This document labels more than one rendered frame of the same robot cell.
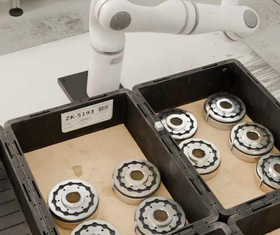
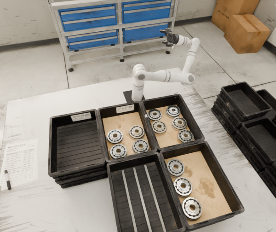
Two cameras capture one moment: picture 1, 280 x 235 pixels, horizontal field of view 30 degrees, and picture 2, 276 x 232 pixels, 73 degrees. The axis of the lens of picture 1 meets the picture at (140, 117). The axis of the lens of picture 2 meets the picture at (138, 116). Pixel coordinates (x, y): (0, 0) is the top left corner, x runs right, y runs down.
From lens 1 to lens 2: 24 cm
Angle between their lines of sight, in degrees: 12
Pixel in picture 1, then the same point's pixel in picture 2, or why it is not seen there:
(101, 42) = (135, 83)
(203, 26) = (172, 80)
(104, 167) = (128, 126)
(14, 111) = (107, 101)
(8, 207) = (95, 135)
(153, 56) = (157, 86)
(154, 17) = (153, 76)
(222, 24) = (179, 79)
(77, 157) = (120, 121)
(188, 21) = (166, 78)
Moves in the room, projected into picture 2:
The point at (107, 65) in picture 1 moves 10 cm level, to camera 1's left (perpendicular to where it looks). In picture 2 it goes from (137, 90) to (125, 88)
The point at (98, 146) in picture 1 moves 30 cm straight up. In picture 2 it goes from (128, 118) to (127, 87)
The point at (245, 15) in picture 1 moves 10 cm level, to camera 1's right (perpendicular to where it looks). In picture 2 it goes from (189, 77) to (202, 79)
